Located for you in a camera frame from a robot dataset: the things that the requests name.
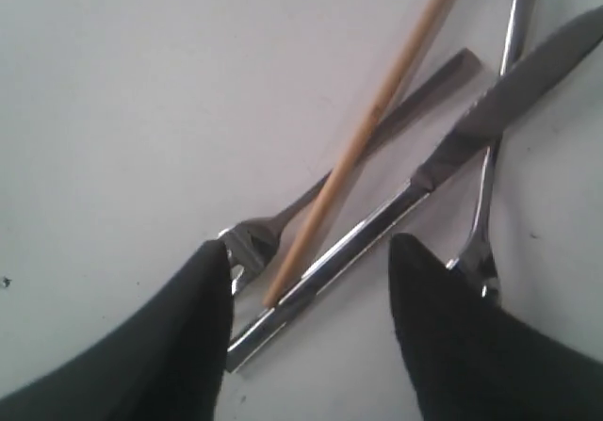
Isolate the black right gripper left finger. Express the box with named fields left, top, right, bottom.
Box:
left=1, top=239, right=234, bottom=420

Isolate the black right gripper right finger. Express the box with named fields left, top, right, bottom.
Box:
left=388, top=233, right=602, bottom=420

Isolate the wooden chopstick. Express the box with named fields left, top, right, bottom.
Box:
left=262, top=0, right=453, bottom=308

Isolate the steel spoon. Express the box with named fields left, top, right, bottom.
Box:
left=447, top=0, right=536, bottom=305

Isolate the steel fork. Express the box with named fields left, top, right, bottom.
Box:
left=220, top=48, right=482, bottom=296

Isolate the steel table knife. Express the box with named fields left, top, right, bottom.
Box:
left=225, top=8, right=602, bottom=373

